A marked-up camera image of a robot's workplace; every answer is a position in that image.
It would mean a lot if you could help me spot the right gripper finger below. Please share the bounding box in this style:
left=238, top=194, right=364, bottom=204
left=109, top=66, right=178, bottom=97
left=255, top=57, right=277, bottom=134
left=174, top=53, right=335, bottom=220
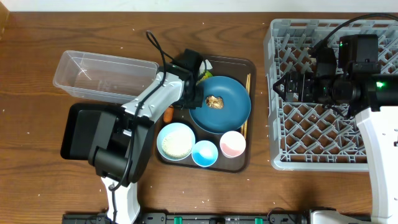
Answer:
left=273, top=74, right=287, bottom=88
left=273, top=86, right=286, bottom=101

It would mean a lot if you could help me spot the brown food scrap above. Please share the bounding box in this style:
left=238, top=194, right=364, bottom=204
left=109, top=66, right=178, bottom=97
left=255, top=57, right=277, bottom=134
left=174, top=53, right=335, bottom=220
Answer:
left=205, top=95, right=224, bottom=110

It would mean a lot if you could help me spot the dark blue plate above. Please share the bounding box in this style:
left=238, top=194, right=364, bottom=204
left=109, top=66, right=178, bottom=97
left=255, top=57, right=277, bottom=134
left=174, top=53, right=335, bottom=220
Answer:
left=189, top=76, right=251, bottom=134

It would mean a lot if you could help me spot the small blue cup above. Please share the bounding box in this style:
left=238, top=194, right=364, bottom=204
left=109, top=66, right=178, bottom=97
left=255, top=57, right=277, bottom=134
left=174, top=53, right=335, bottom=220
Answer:
left=192, top=140, right=218, bottom=167

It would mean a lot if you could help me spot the pink white cup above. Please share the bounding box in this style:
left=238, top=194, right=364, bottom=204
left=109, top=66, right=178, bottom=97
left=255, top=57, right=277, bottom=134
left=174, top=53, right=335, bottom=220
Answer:
left=220, top=131, right=246, bottom=158

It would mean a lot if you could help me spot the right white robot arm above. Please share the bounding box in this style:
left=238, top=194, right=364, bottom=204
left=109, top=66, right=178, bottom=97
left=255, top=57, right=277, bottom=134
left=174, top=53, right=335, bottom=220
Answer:
left=272, top=34, right=397, bottom=223

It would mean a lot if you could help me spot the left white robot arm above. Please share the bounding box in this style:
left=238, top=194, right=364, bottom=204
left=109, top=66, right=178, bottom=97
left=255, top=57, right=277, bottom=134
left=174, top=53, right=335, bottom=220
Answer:
left=88, top=67, right=204, bottom=223

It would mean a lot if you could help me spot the grey dishwasher rack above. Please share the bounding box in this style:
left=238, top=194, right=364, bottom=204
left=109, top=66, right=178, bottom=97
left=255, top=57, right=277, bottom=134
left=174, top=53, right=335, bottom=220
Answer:
left=263, top=19, right=397, bottom=172

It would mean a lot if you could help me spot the black waste bin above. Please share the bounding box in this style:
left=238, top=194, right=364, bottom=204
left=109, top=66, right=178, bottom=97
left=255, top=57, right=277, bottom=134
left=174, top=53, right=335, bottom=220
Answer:
left=60, top=103, right=121, bottom=161

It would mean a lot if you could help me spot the yellow green snack wrapper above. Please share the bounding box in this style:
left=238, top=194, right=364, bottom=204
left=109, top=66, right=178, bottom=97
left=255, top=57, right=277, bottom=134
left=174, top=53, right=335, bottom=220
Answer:
left=196, top=70, right=213, bottom=85

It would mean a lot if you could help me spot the orange carrot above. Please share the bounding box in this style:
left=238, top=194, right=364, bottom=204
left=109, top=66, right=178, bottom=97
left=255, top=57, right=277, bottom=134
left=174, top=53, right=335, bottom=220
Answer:
left=163, top=106, right=174, bottom=123

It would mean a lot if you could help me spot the crumpled white tissue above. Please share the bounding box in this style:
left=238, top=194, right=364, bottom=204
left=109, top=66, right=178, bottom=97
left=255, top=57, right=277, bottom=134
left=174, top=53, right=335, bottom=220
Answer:
left=199, top=59, right=213, bottom=75

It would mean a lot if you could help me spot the light blue rice bowl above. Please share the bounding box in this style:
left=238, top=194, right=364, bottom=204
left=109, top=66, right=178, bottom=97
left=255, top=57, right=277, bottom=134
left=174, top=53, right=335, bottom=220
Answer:
left=156, top=123, right=196, bottom=161

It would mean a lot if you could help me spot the dark brown serving tray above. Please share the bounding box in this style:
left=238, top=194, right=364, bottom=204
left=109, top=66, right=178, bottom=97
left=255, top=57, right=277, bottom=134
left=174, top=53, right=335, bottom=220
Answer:
left=172, top=55, right=256, bottom=173

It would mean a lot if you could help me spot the left wooden chopstick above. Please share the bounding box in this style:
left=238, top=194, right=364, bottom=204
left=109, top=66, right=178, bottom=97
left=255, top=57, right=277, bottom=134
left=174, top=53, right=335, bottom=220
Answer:
left=240, top=124, right=245, bottom=135

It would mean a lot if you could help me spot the clear plastic bin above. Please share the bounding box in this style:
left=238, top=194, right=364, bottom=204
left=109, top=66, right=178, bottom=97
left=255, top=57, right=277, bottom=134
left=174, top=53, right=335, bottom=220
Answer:
left=53, top=50, right=159, bottom=104

